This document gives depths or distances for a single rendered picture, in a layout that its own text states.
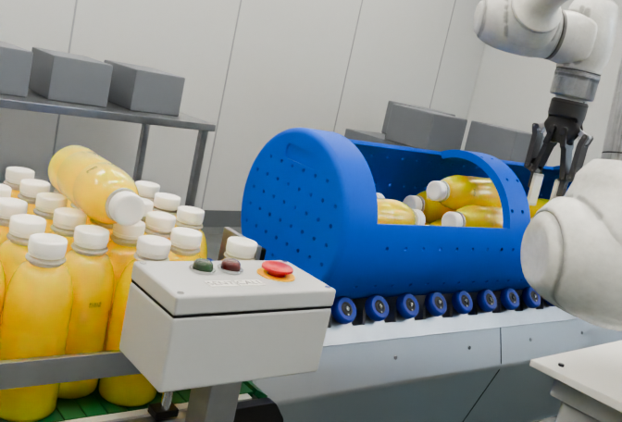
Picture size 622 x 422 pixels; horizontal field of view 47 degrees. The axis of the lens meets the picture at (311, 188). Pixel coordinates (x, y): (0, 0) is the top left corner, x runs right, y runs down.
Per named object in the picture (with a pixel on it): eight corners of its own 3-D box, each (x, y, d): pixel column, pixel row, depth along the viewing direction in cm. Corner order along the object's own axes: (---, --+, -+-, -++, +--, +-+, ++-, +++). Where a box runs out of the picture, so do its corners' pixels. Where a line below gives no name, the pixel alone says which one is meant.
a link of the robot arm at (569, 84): (570, 72, 153) (563, 100, 154) (546, 65, 147) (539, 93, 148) (609, 79, 146) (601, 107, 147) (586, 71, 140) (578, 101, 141)
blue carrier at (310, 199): (613, 304, 163) (651, 186, 158) (320, 331, 108) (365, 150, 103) (512, 261, 185) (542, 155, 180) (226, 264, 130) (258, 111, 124)
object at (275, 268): (298, 279, 80) (300, 269, 79) (271, 280, 77) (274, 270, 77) (279, 268, 82) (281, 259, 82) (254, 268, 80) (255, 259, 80)
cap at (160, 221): (176, 226, 98) (179, 213, 98) (170, 232, 94) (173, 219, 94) (148, 220, 98) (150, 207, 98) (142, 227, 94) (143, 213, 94)
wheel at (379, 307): (387, 292, 122) (379, 295, 123) (368, 293, 119) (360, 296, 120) (393, 318, 120) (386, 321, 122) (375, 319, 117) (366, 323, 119)
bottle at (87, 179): (106, 176, 101) (162, 214, 86) (62, 203, 98) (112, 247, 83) (82, 133, 97) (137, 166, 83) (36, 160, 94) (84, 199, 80)
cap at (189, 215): (193, 216, 106) (195, 204, 105) (207, 224, 103) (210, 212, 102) (170, 216, 103) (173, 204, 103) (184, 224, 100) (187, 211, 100)
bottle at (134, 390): (100, 378, 90) (124, 238, 87) (156, 385, 91) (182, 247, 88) (93, 406, 83) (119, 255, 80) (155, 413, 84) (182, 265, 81)
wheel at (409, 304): (417, 291, 126) (409, 294, 128) (399, 291, 124) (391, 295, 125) (424, 316, 125) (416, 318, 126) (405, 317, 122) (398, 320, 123)
